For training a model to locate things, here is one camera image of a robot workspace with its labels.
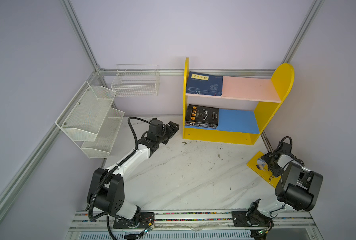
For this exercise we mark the white wire basket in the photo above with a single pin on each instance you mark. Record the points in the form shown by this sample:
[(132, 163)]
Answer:
[(136, 80)]

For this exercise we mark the black antler cover book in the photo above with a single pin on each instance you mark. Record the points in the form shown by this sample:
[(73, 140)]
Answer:
[(201, 115)]

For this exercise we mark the aluminium front rail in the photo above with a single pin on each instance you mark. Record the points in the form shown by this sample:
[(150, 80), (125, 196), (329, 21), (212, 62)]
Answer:
[(198, 220)]

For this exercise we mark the white mesh two-tier rack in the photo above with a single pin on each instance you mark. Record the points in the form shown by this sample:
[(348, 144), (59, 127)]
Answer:
[(91, 121)]

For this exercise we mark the navy book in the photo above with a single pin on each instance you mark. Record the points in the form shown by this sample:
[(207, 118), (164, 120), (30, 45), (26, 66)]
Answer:
[(205, 93), (204, 82)]

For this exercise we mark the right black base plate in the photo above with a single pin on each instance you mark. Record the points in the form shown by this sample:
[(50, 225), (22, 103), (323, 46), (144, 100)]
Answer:
[(246, 219)]

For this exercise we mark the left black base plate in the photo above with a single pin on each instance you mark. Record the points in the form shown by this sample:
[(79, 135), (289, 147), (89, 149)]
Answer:
[(139, 221)]

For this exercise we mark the yellow pink blue bookshelf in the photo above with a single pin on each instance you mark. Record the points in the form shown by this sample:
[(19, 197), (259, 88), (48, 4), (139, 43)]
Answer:
[(246, 106)]

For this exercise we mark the yellow cartoon cover book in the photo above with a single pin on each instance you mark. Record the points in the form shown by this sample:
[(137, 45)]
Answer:
[(259, 166)]

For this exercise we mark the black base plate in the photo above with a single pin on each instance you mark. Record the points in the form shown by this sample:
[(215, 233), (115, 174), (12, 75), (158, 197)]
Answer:
[(246, 219), (139, 221)]

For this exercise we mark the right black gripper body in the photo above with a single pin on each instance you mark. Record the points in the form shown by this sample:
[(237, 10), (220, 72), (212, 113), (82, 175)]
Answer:
[(276, 168)]

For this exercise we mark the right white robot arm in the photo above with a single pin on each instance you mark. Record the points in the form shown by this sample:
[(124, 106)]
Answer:
[(296, 188)]

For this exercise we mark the black wolf cover book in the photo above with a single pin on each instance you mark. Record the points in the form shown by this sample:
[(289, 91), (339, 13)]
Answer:
[(201, 126)]

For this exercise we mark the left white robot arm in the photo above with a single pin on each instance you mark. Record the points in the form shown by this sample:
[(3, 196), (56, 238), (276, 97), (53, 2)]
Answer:
[(106, 196)]

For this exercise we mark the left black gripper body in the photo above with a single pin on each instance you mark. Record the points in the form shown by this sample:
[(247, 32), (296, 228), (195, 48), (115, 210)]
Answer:
[(169, 134)]

